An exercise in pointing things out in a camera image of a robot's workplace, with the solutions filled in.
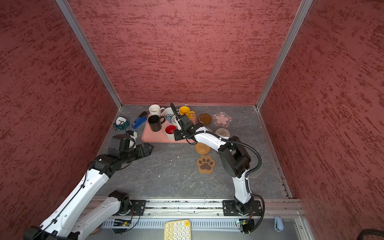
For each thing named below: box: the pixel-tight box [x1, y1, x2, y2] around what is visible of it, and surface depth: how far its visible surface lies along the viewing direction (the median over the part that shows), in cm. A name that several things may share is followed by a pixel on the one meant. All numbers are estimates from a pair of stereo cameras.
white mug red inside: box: [164, 124, 178, 141], surface depth 100 cm
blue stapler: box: [131, 111, 148, 129], surface depth 109 cm
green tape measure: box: [113, 116, 130, 131], surface depth 108 cm
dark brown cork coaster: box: [197, 113, 212, 125], surface depth 116 cm
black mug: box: [148, 115, 166, 132], surface depth 105 cm
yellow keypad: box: [164, 219, 192, 240], surface depth 68 cm
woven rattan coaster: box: [195, 142, 211, 155], surface depth 97 cm
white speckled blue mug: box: [164, 107, 175, 123], surface depth 105 cm
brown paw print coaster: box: [196, 154, 216, 174], surface depth 91 cm
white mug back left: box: [148, 104, 165, 118], surface depth 109 cm
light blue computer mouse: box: [274, 215, 284, 232], surface depth 70 cm
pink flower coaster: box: [212, 111, 233, 128], surface depth 116 cm
